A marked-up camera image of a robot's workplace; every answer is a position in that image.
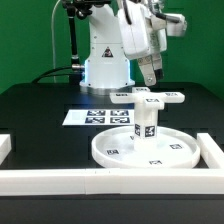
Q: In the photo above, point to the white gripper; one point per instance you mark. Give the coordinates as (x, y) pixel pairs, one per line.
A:
(139, 39)

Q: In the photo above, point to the white cross-shaped table base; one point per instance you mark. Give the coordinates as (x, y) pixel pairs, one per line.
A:
(143, 97)

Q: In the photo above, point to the white round table top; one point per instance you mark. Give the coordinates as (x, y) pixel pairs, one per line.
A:
(115, 148)

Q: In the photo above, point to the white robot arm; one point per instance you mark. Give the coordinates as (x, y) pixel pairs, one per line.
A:
(107, 69)

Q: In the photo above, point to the white marker sheet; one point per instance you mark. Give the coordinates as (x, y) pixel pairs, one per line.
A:
(99, 117)

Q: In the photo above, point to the white right fence block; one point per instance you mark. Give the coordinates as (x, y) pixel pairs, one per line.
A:
(210, 151)

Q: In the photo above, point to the white fence block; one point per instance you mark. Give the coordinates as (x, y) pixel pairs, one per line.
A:
(210, 151)
(5, 146)

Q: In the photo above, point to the white left fence block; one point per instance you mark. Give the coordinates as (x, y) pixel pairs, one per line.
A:
(5, 146)

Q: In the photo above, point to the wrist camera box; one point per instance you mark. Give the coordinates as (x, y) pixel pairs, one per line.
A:
(175, 24)

